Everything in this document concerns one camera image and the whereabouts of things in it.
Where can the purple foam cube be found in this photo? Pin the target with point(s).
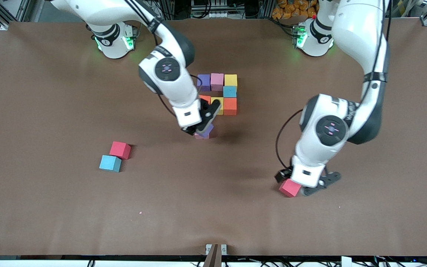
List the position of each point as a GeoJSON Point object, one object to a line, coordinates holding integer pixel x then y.
{"type": "Point", "coordinates": [209, 130]}
{"type": "Point", "coordinates": [205, 82]}

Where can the yellow foam cube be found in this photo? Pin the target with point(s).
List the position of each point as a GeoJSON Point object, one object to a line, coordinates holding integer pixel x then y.
{"type": "Point", "coordinates": [231, 79]}
{"type": "Point", "coordinates": [218, 101]}

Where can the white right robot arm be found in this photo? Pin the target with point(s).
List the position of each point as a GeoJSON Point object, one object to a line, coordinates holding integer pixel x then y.
{"type": "Point", "coordinates": [167, 68]}

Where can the orange foam cube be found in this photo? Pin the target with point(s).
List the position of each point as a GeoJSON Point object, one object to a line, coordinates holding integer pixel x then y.
{"type": "Point", "coordinates": [230, 105]}
{"type": "Point", "coordinates": [205, 98]}

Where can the orange packets pile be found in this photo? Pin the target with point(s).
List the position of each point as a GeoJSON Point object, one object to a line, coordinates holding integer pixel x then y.
{"type": "Point", "coordinates": [291, 9]}

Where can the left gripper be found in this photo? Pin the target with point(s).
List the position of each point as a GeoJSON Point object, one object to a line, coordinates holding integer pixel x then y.
{"type": "Point", "coordinates": [283, 175]}

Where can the metal bracket with post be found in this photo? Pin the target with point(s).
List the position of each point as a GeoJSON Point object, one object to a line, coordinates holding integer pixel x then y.
{"type": "Point", "coordinates": [213, 256]}

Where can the white equipment box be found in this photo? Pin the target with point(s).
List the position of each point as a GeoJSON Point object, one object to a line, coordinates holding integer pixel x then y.
{"type": "Point", "coordinates": [217, 15]}

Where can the blue foam cube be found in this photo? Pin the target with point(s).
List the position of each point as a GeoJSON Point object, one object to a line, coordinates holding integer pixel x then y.
{"type": "Point", "coordinates": [109, 162]}
{"type": "Point", "coordinates": [229, 91]}

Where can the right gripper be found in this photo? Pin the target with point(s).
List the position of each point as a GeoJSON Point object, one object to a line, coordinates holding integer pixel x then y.
{"type": "Point", "coordinates": [190, 130]}

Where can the pink foam cube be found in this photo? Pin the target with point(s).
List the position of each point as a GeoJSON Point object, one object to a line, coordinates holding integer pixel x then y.
{"type": "Point", "coordinates": [198, 137]}
{"type": "Point", "coordinates": [217, 81]}

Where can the brown table cover sheet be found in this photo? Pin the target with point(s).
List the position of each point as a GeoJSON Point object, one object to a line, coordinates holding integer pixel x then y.
{"type": "Point", "coordinates": [198, 185]}

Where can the white table edge rail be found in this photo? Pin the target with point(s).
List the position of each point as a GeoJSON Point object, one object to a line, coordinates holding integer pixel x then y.
{"type": "Point", "coordinates": [32, 264]}

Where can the red foam cube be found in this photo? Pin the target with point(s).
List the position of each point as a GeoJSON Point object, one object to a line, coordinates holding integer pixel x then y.
{"type": "Point", "coordinates": [289, 188]}
{"type": "Point", "coordinates": [119, 149]}

